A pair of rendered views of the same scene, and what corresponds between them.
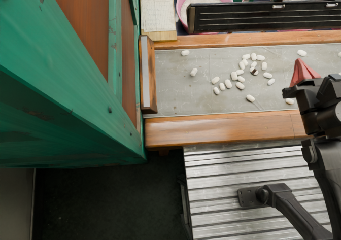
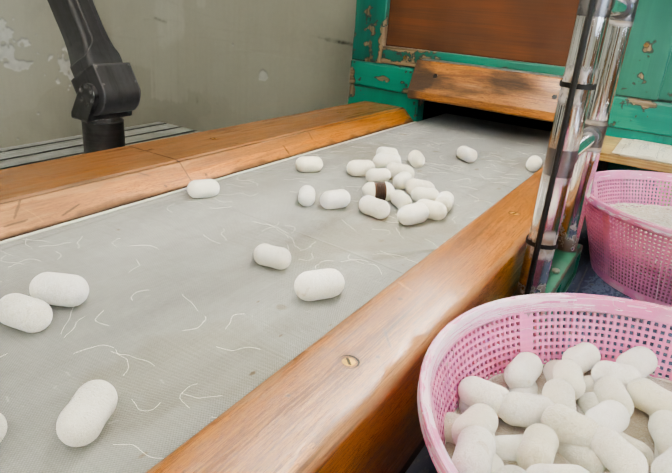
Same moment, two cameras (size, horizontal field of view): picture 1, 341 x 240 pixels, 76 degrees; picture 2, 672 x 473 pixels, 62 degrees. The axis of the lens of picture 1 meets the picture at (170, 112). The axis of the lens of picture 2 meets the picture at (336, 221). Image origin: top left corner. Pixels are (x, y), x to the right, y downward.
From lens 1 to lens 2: 133 cm
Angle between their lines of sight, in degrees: 80
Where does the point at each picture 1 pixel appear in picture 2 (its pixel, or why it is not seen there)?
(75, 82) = not seen: outside the picture
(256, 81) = not seen: hidden behind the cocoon
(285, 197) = (106, 46)
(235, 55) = (469, 205)
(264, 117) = (238, 144)
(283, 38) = (450, 259)
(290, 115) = (177, 159)
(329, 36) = (284, 404)
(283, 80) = (277, 219)
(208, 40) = not seen: hidden behind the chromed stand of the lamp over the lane
